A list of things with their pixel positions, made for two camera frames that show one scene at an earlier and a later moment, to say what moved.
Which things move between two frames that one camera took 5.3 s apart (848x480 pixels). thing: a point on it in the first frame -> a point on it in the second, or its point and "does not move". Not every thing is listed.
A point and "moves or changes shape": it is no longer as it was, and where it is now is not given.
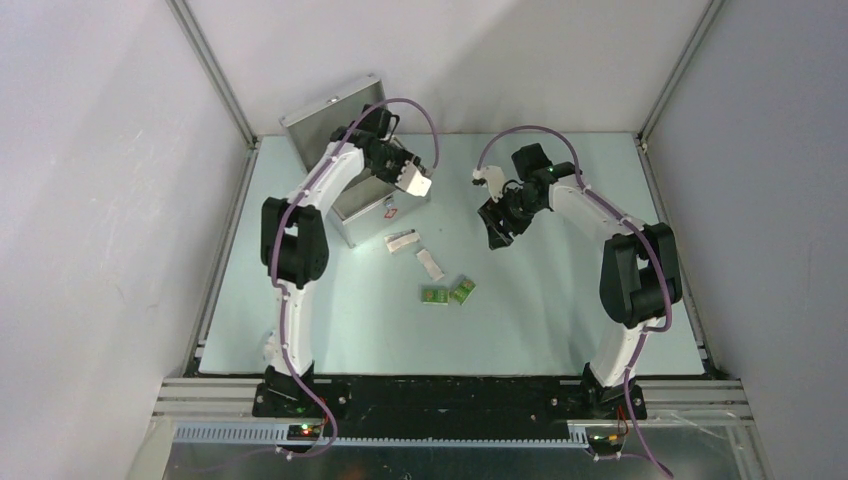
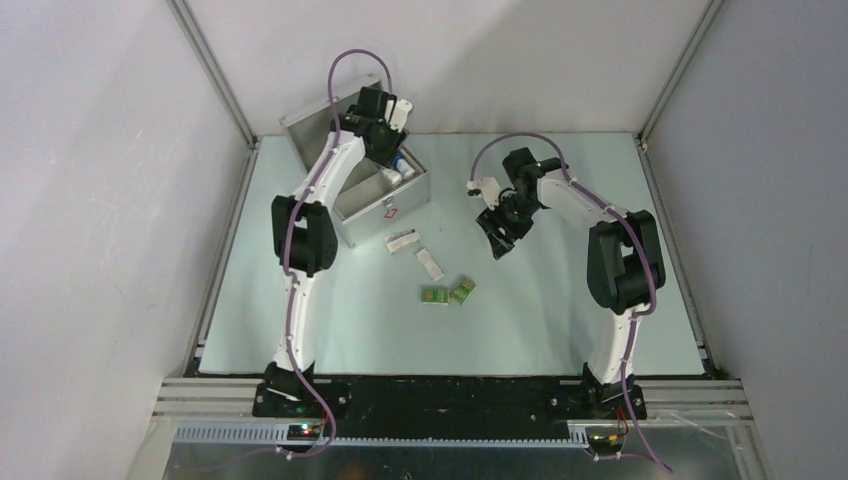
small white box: [430, 265] does not move
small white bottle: [270, 347] moves or changes shape
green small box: [462, 290] does not move
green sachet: [435, 295] does not move
